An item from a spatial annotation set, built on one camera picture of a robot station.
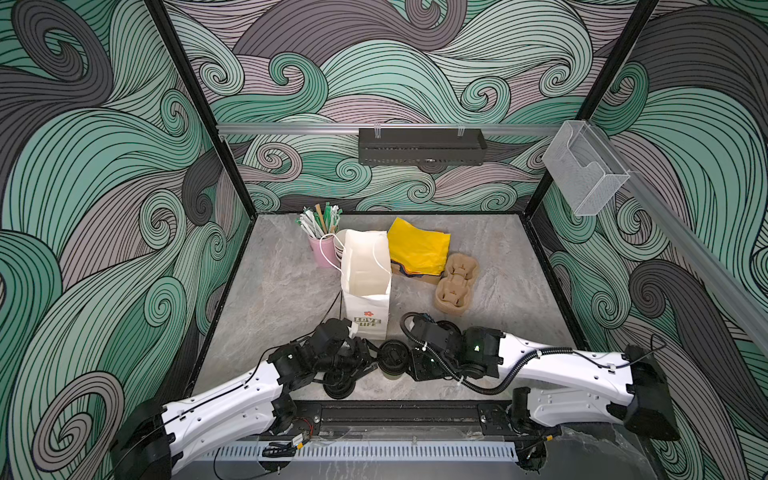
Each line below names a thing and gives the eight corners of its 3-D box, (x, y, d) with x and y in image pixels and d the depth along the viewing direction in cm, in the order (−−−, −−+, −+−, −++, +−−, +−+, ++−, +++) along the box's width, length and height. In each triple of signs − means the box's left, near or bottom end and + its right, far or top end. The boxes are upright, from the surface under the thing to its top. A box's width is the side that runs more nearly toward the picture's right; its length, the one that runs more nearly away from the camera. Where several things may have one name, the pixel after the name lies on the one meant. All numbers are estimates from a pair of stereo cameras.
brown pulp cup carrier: (430, 312, 94) (433, 302, 89) (446, 259, 108) (449, 248, 103) (463, 323, 91) (468, 314, 86) (475, 268, 105) (480, 257, 100)
